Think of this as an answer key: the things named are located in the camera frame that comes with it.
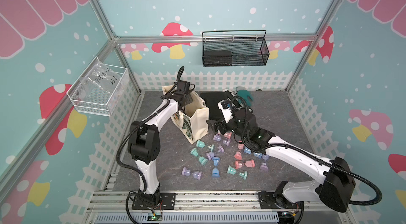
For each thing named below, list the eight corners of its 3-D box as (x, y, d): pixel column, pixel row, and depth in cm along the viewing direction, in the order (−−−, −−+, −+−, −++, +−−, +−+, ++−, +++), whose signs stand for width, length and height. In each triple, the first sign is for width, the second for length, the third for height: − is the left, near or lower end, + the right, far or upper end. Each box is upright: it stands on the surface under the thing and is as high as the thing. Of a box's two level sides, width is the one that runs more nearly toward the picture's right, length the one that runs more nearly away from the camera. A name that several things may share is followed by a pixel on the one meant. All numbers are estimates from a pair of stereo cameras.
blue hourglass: (211, 177, 83) (211, 176, 81) (211, 158, 89) (211, 156, 87) (220, 177, 83) (220, 176, 81) (219, 158, 89) (219, 156, 87)
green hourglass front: (226, 172, 84) (226, 171, 82) (228, 166, 86) (228, 164, 84) (245, 179, 82) (246, 178, 80) (246, 173, 84) (248, 171, 82)
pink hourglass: (235, 169, 85) (236, 167, 83) (234, 162, 87) (235, 160, 85) (254, 167, 86) (255, 165, 83) (252, 161, 88) (254, 159, 85)
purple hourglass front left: (181, 175, 84) (180, 173, 81) (183, 168, 86) (182, 166, 83) (200, 180, 82) (200, 178, 79) (202, 174, 84) (201, 171, 81)
